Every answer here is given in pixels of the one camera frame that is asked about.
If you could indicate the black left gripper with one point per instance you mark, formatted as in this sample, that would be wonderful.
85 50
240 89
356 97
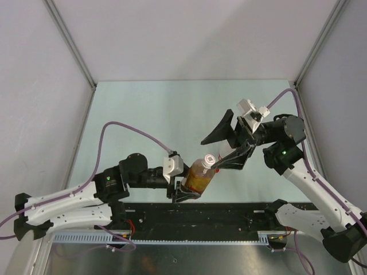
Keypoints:
178 195

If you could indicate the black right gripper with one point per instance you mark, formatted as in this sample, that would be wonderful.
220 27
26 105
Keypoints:
242 138

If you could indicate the clear red-label water bottle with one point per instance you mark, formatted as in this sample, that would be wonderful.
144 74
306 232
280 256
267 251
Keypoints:
224 150

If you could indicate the amber tea bottle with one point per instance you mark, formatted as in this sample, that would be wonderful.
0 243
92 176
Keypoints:
198 177

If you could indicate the white tea bottle cap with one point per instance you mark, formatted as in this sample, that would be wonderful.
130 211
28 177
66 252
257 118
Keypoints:
209 160

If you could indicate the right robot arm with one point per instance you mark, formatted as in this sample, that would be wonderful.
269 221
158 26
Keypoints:
340 226

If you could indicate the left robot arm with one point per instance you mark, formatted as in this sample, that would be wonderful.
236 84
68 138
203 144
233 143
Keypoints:
99 203

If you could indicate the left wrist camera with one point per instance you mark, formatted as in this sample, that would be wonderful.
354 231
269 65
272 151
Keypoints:
172 166

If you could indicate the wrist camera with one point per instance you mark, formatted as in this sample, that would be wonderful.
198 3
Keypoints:
172 166
252 115

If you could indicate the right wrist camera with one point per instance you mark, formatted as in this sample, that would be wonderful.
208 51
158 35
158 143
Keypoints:
252 115

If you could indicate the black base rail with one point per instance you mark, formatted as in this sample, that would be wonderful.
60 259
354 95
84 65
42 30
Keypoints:
197 222

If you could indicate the right aluminium corner post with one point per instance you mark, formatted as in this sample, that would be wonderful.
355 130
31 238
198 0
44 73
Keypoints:
322 37

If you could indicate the aluminium corner post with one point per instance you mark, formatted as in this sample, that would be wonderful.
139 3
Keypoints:
322 37
69 41

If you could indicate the left aluminium corner post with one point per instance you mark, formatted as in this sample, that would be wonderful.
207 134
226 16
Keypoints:
69 41

